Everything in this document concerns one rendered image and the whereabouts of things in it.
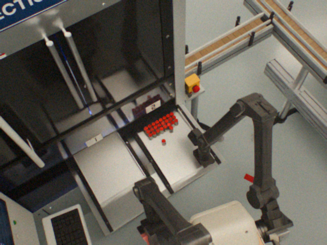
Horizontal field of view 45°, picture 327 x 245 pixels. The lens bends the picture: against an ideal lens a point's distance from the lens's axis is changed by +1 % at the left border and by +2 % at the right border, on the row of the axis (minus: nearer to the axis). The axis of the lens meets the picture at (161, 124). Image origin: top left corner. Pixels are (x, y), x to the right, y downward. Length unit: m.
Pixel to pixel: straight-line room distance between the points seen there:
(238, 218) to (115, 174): 0.80
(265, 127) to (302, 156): 1.70
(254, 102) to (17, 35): 0.80
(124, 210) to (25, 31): 1.04
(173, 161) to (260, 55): 1.71
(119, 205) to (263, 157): 0.81
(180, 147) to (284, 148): 1.23
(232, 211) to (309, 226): 1.52
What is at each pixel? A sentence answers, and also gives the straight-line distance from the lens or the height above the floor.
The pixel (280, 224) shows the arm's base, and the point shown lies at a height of 1.22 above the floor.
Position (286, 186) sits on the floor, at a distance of 2.98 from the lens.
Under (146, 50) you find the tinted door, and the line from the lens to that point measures 1.61.
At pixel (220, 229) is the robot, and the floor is 1.39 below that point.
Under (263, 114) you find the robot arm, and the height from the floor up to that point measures 1.56.
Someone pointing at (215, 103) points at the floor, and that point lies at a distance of 3.17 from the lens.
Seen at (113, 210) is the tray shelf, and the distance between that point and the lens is 1.96.
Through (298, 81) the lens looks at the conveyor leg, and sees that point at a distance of 2.60.
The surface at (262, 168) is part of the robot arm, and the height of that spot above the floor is 1.37.
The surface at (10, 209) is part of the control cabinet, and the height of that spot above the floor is 1.11.
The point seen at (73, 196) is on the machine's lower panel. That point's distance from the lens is 2.44.
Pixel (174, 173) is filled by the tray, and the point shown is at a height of 0.88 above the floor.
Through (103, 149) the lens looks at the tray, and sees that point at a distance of 2.07.
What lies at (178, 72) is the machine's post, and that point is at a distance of 1.87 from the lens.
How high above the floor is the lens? 2.76
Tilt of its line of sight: 64 degrees down
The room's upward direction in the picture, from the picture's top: 6 degrees counter-clockwise
